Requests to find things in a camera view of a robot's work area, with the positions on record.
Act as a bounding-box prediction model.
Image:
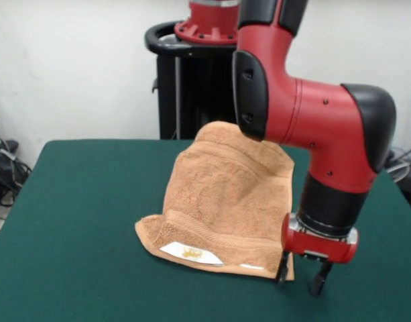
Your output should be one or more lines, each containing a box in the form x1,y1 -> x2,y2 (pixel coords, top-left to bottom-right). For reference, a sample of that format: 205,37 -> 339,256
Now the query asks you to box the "dark green table cloth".
0,140 -> 411,322

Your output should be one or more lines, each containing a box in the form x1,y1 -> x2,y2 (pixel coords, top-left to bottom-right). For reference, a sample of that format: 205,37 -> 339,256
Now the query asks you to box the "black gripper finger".
276,250 -> 290,285
308,260 -> 334,297

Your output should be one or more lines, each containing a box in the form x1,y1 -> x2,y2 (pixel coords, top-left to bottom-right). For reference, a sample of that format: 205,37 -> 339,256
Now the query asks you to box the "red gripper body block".
281,213 -> 359,264

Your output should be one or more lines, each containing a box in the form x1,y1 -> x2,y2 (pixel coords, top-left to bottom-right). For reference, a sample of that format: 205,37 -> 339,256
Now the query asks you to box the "tan terry towel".
134,121 -> 296,282

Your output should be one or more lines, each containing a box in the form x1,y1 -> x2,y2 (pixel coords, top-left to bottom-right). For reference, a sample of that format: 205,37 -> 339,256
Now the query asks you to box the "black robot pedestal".
144,20 -> 239,141

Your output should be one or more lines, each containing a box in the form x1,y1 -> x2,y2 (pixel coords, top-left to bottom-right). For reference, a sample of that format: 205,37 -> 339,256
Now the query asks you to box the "black cable bundle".
0,107 -> 34,235

